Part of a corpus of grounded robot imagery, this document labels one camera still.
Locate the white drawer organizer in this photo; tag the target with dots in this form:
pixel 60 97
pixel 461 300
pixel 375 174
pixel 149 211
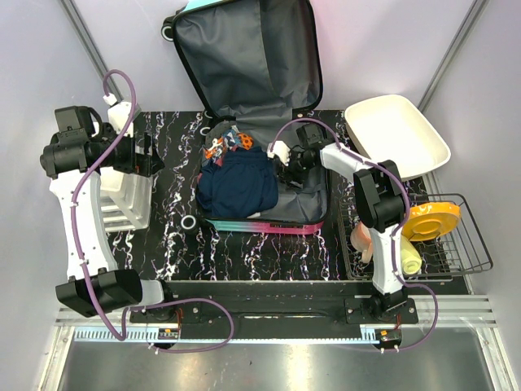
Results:
pixel 125 201

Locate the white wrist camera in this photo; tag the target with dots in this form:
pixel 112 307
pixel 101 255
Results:
pixel 279 150
pixel 118 113

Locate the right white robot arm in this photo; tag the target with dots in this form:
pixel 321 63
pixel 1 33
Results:
pixel 380 198

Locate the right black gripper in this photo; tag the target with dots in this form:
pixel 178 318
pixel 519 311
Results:
pixel 291 172

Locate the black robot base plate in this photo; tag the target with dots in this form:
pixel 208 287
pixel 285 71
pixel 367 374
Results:
pixel 268 301

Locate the colourful patterned cloth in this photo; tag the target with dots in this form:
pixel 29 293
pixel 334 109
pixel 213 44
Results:
pixel 218 142

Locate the aluminium rail frame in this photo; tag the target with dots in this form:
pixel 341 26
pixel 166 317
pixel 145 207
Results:
pixel 349 328

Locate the black marble pattern mat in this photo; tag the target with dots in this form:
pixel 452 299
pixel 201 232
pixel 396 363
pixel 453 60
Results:
pixel 164 251

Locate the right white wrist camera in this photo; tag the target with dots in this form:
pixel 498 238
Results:
pixel 279 150

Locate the pink and teal kids suitcase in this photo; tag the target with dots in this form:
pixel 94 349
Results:
pixel 255 63

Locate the orange-yellow plate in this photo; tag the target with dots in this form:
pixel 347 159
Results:
pixel 431 220

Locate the navy blue garment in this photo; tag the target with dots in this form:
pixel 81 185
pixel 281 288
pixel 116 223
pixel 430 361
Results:
pixel 243 184

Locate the yellow-green mug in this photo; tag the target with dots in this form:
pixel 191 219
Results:
pixel 411 261

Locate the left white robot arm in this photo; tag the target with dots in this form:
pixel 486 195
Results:
pixel 84 152

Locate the black wire dish rack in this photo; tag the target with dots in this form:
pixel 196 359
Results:
pixel 458 252

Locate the white plastic tray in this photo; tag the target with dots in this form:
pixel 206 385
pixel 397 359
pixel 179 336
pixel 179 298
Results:
pixel 390 127

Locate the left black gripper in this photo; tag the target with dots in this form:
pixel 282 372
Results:
pixel 146 164

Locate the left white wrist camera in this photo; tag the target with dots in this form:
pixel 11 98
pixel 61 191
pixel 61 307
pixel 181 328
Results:
pixel 118 113

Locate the pink cup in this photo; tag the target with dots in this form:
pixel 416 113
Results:
pixel 361 241

